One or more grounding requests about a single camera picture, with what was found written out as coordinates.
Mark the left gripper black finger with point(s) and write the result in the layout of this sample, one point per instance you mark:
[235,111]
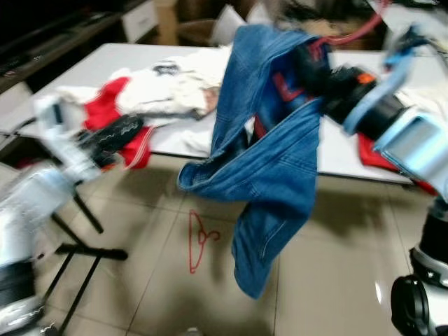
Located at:
[119,131]

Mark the blue denim jeans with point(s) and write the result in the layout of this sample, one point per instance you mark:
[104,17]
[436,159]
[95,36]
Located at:
[273,175]

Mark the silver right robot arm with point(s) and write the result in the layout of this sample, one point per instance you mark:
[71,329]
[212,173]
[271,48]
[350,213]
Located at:
[413,143]

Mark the red garment white trim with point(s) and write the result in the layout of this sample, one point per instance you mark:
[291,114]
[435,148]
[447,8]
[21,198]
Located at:
[101,108]
[385,164]

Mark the white crumpled garment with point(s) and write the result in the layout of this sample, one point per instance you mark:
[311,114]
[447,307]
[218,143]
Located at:
[175,91]

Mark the large white table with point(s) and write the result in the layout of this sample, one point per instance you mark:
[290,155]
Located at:
[91,63]

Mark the white label card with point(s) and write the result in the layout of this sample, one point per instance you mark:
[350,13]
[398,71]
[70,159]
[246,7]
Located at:
[140,19]

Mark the black low shelf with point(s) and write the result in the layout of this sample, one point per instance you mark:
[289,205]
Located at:
[56,35]

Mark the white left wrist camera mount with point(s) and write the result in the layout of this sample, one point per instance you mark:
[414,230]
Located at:
[56,126]

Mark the light blue right wrist camera mount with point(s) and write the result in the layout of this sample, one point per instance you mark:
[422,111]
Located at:
[399,73]

